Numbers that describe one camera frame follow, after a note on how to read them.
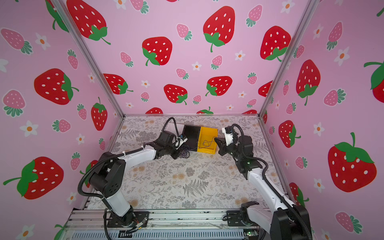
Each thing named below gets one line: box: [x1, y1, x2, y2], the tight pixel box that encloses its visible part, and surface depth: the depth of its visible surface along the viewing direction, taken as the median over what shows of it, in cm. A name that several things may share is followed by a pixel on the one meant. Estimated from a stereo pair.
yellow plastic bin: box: [197, 126, 219, 155], surface depth 98 cm
